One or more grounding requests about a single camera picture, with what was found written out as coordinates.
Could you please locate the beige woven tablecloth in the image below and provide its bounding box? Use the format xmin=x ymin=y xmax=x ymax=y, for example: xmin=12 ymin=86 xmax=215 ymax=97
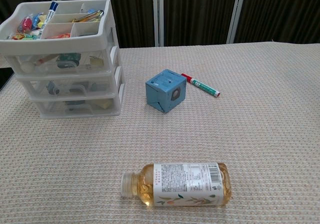
xmin=0 ymin=40 xmax=320 ymax=224

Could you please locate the green tape dispenser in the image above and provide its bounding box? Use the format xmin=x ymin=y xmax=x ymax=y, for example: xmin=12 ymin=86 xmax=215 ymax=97
xmin=55 ymin=53 xmax=82 ymax=68

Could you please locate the black folding partition screen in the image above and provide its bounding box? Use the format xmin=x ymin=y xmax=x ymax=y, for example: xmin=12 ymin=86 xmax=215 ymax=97
xmin=0 ymin=0 xmax=320 ymax=48

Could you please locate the yellow blue wrapped candy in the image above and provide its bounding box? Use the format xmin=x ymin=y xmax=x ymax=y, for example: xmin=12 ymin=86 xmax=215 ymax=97
xmin=31 ymin=13 xmax=47 ymax=29

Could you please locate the white plastic drawer organizer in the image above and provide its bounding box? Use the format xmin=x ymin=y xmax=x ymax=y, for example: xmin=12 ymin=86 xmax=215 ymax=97
xmin=0 ymin=0 xmax=126 ymax=121

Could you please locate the clear plastic box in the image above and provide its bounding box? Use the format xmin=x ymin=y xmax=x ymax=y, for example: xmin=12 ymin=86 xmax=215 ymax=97
xmin=4 ymin=49 xmax=114 ymax=75

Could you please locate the red wrapped candy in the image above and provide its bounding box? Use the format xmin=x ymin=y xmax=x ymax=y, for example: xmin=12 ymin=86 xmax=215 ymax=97
xmin=16 ymin=18 xmax=33 ymax=32

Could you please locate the blue cube box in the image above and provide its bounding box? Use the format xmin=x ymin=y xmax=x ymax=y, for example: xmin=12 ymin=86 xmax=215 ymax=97
xmin=145 ymin=69 xmax=187 ymax=114

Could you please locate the green marker with red cap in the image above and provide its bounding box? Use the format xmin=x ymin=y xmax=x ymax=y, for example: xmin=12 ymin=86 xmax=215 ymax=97
xmin=180 ymin=73 xmax=221 ymax=98

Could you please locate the clear drawer with yellow contents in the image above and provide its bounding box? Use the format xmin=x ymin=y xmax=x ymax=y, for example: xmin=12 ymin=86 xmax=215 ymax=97
xmin=34 ymin=98 xmax=121 ymax=117

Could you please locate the white marker with blue cap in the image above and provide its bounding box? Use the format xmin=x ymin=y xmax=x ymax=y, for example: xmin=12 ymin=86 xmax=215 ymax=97
xmin=39 ymin=1 xmax=60 ymax=39

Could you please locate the green candy pack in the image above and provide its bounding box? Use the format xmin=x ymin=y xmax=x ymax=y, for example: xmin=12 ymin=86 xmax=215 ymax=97
xmin=6 ymin=33 xmax=41 ymax=40

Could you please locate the tea bottle with white label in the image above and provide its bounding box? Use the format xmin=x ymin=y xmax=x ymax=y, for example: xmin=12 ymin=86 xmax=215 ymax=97
xmin=121 ymin=162 xmax=233 ymax=208

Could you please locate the clear drawer with blue contents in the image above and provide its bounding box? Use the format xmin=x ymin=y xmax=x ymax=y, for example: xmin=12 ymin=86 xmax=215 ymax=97
xmin=21 ymin=77 xmax=119 ymax=98

